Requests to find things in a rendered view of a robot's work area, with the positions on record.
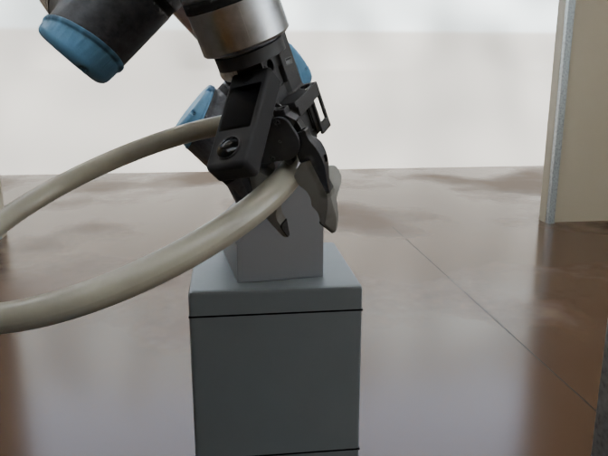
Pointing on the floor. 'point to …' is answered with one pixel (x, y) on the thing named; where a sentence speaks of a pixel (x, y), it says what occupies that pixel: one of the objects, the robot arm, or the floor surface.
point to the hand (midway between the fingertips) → (304, 228)
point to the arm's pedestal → (276, 361)
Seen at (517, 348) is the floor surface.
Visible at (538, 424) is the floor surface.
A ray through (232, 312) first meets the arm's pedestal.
